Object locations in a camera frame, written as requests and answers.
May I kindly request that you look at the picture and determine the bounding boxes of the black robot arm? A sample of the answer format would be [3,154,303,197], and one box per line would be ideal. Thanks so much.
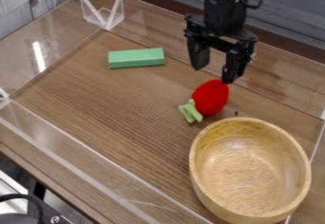
[185,0,264,84]

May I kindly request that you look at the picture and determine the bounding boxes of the black cable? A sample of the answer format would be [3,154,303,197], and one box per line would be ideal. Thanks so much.
[0,193,46,224]

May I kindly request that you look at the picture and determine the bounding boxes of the wooden bowl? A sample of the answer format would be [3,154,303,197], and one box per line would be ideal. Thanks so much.
[189,117,312,224]

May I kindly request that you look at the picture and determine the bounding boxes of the clear acrylic corner bracket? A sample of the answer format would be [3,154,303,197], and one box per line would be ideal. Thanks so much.
[81,0,125,30]

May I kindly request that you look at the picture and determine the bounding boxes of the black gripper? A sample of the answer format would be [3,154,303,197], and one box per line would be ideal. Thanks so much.
[185,0,259,84]

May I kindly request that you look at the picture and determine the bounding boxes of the green rectangular block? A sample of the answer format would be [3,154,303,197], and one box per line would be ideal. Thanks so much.
[109,47,165,68]

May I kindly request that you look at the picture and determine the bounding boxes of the black metal table frame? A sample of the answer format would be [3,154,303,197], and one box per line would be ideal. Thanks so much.
[25,179,93,224]

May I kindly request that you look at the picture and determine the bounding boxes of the clear acrylic tray walls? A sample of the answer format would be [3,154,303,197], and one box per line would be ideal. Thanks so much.
[0,0,325,224]

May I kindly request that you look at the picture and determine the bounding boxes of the red plush strawberry toy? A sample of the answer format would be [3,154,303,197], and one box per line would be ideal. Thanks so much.
[180,79,230,123]

